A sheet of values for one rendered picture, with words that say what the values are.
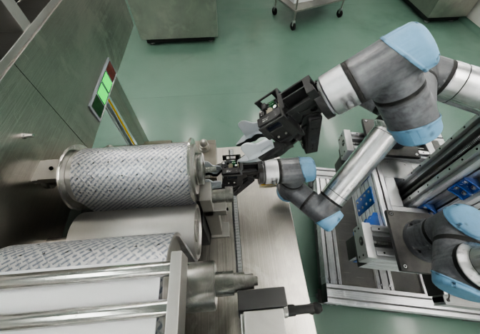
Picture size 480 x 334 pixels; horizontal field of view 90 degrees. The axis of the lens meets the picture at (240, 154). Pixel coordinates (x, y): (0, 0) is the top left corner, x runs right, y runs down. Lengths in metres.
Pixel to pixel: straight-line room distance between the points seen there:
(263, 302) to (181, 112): 2.31
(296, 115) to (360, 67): 0.12
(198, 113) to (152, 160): 1.96
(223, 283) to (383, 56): 0.39
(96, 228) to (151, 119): 2.00
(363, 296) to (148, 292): 1.43
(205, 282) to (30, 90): 0.54
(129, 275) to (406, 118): 0.44
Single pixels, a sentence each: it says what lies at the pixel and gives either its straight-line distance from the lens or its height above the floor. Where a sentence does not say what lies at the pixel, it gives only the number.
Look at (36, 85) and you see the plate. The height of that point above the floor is 1.38.
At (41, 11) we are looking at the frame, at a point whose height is 1.46.
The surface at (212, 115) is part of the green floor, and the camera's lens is 2.41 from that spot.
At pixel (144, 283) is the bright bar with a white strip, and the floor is 1.44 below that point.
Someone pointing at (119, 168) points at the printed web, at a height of 1.31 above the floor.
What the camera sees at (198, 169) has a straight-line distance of 0.53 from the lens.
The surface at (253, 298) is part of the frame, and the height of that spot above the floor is 1.44.
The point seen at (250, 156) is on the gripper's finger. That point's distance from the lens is 0.49.
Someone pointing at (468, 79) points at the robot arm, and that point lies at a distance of 0.60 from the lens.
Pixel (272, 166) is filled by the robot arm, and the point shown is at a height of 1.15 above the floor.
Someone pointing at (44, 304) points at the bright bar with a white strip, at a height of 1.44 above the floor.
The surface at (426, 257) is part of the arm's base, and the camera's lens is 1.10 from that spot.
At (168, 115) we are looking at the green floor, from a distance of 2.51.
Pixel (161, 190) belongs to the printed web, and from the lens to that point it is 0.53.
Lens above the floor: 1.72
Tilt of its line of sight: 55 degrees down
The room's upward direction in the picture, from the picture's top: straight up
